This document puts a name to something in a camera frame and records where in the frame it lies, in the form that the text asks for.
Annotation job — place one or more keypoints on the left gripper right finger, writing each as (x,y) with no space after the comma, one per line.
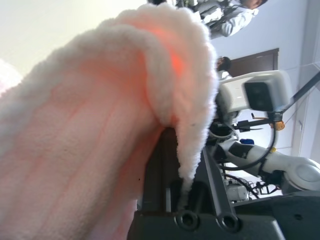
(215,185)

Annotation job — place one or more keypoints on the pink towel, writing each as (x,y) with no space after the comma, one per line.
(87,125)

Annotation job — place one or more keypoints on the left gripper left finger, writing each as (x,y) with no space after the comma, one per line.
(160,175)

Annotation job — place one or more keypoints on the black metal stand bar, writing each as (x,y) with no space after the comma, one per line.
(305,87)

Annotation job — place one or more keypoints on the brown door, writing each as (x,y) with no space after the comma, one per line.
(260,62)

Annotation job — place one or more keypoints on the white robot head black face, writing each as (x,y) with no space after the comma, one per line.
(260,91)

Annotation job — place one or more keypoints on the person in white shirt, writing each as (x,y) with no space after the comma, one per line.
(223,67)
(237,17)

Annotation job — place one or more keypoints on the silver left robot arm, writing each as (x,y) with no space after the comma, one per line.
(282,162)

